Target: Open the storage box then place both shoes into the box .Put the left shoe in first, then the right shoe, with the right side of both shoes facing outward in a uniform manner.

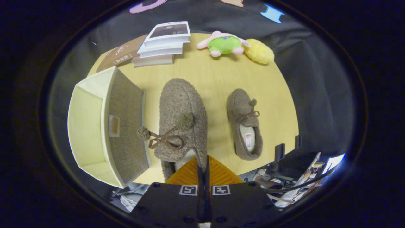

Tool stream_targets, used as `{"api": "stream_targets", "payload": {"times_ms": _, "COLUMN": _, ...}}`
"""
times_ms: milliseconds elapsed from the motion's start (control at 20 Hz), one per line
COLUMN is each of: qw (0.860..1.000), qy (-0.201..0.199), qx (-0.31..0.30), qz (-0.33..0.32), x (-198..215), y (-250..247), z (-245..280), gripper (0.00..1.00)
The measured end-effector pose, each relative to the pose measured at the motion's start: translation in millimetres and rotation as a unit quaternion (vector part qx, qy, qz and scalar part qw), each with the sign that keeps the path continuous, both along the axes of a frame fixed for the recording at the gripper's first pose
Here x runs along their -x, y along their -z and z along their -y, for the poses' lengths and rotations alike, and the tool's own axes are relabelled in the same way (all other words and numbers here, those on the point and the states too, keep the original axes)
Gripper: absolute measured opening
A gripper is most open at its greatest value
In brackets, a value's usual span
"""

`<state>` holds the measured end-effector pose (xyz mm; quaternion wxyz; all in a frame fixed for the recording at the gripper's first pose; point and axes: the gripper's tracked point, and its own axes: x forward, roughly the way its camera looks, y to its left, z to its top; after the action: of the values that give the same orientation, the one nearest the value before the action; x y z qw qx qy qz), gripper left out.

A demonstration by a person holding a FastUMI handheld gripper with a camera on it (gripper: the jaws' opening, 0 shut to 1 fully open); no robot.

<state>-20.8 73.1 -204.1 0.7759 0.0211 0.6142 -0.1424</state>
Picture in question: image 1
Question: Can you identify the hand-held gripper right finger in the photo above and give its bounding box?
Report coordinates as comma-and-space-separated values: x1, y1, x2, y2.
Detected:
206, 155, 280, 228

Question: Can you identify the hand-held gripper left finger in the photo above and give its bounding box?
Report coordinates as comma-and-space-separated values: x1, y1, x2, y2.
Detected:
130, 155, 206, 228

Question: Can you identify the grey fabric storage box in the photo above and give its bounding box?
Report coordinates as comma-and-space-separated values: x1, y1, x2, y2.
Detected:
67, 66, 151, 189

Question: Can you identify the brown fuzzy shoe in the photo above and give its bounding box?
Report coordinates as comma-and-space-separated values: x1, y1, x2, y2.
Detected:
227, 88, 263, 161
138, 78, 208, 182

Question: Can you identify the open laptop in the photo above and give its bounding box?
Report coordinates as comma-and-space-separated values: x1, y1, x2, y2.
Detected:
322, 154, 346, 175

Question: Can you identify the pile of printed papers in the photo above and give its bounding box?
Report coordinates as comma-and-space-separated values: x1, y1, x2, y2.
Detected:
275, 152, 326, 208

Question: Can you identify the plain white book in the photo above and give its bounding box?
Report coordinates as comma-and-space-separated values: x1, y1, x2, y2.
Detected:
137, 42, 184, 58

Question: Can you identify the yellow plush toy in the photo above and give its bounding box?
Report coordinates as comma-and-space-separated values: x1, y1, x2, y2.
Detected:
244, 39, 275, 65

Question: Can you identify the brown book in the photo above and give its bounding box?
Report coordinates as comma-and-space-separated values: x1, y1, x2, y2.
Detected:
96, 34, 148, 73

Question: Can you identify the green pink plush toy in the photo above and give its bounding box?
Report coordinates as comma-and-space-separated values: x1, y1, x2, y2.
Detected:
197, 31, 250, 57

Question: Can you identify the white book portrait cover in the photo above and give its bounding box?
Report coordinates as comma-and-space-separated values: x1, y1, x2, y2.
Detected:
143, 21, 191, 48

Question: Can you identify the black cable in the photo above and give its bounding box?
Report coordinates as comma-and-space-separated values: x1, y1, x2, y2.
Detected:
263, 165, 336, 194

